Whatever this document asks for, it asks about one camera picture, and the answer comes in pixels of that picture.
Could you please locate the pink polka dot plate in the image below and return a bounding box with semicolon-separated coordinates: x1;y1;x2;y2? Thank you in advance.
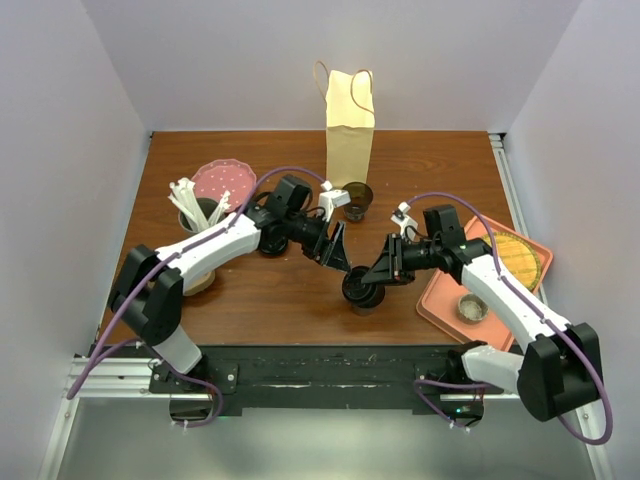
191;159;257;208

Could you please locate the yellow paper bag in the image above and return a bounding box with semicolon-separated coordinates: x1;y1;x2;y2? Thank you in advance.
313;60;375;187

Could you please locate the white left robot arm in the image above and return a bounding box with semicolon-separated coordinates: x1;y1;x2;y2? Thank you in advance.
108;174;351;392

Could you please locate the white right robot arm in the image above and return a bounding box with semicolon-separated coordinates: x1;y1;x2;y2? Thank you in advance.
360;205;606;421

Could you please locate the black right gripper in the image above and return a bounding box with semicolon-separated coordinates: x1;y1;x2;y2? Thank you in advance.
363;233;441;287

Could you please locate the black cup lid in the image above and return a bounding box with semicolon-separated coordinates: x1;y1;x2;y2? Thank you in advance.
341;266;379;303
258;234;289;258

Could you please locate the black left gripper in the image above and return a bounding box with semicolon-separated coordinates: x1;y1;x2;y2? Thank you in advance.
284;212;351;273

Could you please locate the grey straw holder cup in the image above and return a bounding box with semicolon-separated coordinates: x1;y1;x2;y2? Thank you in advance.
177;198;226;235

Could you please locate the brown pulp cup carrier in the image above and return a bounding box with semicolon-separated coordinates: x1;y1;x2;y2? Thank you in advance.
184;271;216;297

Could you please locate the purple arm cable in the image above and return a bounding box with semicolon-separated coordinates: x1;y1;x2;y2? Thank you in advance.
394;192;615;445
65;166;331;429

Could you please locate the small grey sugar bowl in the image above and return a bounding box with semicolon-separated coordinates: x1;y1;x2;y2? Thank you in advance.
457;293;489;325

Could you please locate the white wrapped straws bundle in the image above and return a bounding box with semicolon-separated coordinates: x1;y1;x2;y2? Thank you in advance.
168;177;231;233

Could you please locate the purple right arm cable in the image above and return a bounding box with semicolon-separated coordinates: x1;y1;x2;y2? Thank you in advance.
394;192;615;445

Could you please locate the aluminium frame rail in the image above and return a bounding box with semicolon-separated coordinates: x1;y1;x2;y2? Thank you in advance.
62;357;594;401

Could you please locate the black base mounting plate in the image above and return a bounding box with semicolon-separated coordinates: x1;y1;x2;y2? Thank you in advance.
149;344;504;419

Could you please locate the black takeout coffee cup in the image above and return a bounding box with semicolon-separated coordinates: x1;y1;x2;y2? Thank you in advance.
349;284;386;316

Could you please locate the salmon pink tray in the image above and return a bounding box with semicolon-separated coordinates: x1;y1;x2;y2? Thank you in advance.
416;217;554;351

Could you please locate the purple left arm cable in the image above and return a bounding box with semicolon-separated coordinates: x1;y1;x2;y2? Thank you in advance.
65;166;331;429

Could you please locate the yellow woven coaster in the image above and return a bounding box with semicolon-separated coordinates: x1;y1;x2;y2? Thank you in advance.
494;232;542;292

